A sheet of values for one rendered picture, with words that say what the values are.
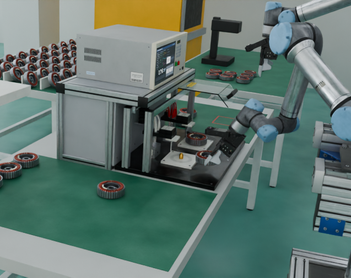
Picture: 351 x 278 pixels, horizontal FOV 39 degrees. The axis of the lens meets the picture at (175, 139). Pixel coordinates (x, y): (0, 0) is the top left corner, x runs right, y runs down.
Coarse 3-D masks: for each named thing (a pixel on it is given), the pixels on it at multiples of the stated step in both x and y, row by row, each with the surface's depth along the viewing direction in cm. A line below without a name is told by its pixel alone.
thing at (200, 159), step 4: (200, 152) 228; (204, 152) 229; (208, 152) 229; (216, 152) 228; (196, 156) 224; (200, 156) 223; (204, 156) 226; (196, 160) 225; (200, 160) 222; (204, 160) 221; (208, 164) 222; (212, 164) 222
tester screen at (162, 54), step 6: (162, 48) 223; (168, 48) 231; (174, 48) 239; (156, 54) 218; (162, 54) 225; (168, 54) 232; (174, 54) 241; (156, 60) 219; (162, 60) 226; (156, 66) 221; (162, 66) 228; (156, 72) 222; (162, 78) 231
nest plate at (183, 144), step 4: (184, 140) 261; (208, 140) 263; (180, 144) 255; (184, 144) 255; (188, 144) 256; (208, 144) 258; (188, 148) 253; (192, 148) 252; (196, 148) 252; (200, 148) 251; (204, 148) 252
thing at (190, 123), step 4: (180, 112) 260; (164, 116) 258; (176, 116) 255; (180, 116) 254; (184, 116) 253; (188, 116) 254; (164, 120) 257; (168, 120) 256; (172, 120) 256; (176, 120) 255; (180, 120) 254; (184, 120) 254; (188, 120) 255; (172, 124) 262; (184, 124) 255; (188, 124) 255; (192, 124) 255
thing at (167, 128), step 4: (160, 128) 234; (164, 128) 234; (168, 128) 234; (172, 128) 235; (156, 132) 234; (160, 132) 233; (164, 132) 232; (168, 132) 232; (172, 132) 233; (156, 136) 234; (160, 136) 233; (164, 136) 233; (168, 136) 232; (172, 136) 233; (176, 136) 236; (152, 140) 237; (168, 140) 233; (172, 140) 233; (176, 140) 233; (152, 144) 237
